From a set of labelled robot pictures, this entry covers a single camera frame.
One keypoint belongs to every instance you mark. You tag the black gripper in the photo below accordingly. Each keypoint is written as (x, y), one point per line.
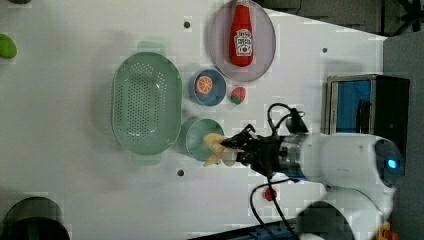
(267, 155)

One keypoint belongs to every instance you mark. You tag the peeled yellow banana toy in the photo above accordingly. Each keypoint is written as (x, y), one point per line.
(220, 153)

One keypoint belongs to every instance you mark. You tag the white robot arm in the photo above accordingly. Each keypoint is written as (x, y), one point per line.
(360, 173)

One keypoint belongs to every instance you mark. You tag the green mug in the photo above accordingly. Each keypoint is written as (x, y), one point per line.
(193, 132)

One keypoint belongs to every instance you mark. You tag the small red toy fruit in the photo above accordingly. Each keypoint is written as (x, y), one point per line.
(270, 194)

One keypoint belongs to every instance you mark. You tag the red strawberry toy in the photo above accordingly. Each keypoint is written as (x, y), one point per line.
(238, 95)

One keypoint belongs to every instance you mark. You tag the blue small bowl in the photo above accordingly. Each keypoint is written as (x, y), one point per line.
(217, 93)

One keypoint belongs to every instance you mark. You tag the orange slice toy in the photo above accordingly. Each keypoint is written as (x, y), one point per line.
(203, 85)

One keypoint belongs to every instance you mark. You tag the pink round plate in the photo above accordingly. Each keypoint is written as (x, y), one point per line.
(264, 40)

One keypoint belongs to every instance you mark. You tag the red ketchup bottle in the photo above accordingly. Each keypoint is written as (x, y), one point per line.
(241, 44)

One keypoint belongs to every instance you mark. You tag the green perforated colander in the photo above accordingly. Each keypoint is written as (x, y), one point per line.
(146, 111)

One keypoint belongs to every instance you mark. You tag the yellow red emergency button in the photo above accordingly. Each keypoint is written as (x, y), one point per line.
(385, 232)

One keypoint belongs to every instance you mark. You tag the green round object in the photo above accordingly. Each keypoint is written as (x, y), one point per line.
(8, 49)

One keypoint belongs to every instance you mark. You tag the blue metal frame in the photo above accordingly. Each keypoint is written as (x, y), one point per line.
(256, 232)

